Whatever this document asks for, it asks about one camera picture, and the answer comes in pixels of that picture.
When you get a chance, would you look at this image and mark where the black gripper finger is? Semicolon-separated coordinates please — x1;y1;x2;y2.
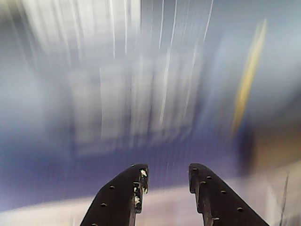
188;162;270;226
79;163;149;226

